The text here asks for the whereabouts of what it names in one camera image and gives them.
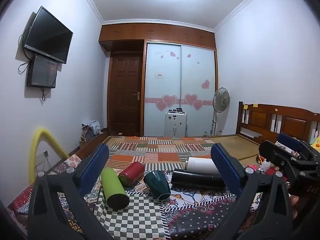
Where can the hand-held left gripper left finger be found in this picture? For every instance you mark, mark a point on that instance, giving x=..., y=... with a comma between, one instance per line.
x=93, y=166

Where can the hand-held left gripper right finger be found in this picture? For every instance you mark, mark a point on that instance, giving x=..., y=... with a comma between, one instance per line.
x=225, y=167

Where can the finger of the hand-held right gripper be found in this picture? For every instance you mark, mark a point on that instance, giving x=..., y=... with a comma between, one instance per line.
x=290, y=140
x=273, y=151

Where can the light green cup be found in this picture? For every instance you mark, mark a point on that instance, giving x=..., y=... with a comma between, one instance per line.
x=113, y=188

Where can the black cup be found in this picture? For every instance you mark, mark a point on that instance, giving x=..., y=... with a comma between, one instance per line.
x=195, y=178

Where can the red cup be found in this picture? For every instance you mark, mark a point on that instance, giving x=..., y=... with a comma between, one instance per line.
x=131, y=173

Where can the dark green cup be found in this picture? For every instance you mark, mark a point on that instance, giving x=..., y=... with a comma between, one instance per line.
x=157, y=183

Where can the person's right hand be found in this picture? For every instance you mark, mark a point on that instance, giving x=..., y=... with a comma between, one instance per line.
x=294, y=206

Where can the small white bottle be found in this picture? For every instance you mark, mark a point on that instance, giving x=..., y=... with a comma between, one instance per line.
x=265, y=166

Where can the bamboo bed mat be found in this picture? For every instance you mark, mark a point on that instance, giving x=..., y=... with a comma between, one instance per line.
x=235, y=145

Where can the yellow plush toy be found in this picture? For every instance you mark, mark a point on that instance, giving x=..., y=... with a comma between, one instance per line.
x=316, y=143

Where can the wooden bed headboard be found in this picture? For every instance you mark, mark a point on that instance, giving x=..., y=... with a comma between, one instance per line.
x=265, y=118

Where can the pile of clothes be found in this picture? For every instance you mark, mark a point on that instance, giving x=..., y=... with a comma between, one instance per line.
x=90, y=129

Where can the colourful floral bed sheet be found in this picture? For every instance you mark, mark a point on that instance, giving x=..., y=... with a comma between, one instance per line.
x=190, y=197

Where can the yellow foam tube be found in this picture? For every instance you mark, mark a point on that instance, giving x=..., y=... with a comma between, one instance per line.
x=45, y=140

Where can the dark floral cloth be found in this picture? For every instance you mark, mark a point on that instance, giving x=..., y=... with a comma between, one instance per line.
x=200, y=220

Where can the white suitcase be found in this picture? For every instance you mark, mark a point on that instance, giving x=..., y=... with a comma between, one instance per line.
x=175, y=125

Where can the striped patchwork blanket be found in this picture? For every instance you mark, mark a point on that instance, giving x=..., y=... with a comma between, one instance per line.
x=160, y=152

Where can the standing fan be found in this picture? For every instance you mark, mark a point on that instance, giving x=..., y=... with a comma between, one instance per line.
x=221, y=100

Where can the green checked cloth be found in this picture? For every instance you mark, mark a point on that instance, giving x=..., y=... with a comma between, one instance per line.
x=140, y=217

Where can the brown wooden door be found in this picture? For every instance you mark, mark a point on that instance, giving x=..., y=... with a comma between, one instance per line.
x=125, y=92

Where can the sliding wardrobe with heart stickers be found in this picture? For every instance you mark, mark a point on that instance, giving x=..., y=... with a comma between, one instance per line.
x=180, y=85

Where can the brown overhead cabinet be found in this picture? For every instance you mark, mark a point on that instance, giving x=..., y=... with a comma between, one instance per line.
x=155, y=32

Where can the wall socket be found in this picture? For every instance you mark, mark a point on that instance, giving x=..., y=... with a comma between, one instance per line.
x=42, y=158

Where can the small wall-mounted monitor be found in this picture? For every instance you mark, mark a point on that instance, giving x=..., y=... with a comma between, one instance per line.
x=41, y=72

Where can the wall-mounted black television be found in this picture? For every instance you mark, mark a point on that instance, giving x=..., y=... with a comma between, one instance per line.
x=47, y=36

